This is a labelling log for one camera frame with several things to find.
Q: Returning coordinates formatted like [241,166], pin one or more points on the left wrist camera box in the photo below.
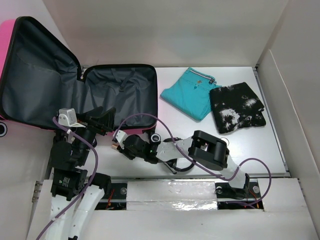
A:
[67,117]

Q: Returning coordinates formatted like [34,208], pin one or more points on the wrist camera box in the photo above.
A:
[67,117]
[119,137]

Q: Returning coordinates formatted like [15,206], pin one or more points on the black headphones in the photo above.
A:
[177,167]

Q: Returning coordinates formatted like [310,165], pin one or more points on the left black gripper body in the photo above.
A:
[92,127]

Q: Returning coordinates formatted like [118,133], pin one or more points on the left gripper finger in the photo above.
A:
[94,113]
[107,121]

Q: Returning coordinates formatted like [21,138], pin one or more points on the turquoise shorts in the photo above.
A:
[191,93]

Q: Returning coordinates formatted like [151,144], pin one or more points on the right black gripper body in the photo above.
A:
[130,153]

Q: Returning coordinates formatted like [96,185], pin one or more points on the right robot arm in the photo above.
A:
[202,148]

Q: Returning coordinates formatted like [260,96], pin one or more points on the round black tin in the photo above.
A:
[225,140]

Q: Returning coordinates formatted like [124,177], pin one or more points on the pink hard-shell suitcase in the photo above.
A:
[39,75]

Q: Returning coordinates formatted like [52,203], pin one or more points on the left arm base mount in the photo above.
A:
[116,199]

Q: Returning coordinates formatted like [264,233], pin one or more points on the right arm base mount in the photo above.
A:
[235,199]

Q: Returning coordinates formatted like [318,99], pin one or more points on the black white tie-dye shirt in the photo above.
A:
[236,107]

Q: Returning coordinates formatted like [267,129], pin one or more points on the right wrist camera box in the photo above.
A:
[119,137]

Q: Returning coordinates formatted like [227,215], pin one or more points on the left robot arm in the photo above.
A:
[76,187]

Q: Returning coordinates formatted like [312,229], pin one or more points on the wooden brush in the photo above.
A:
[115,147]

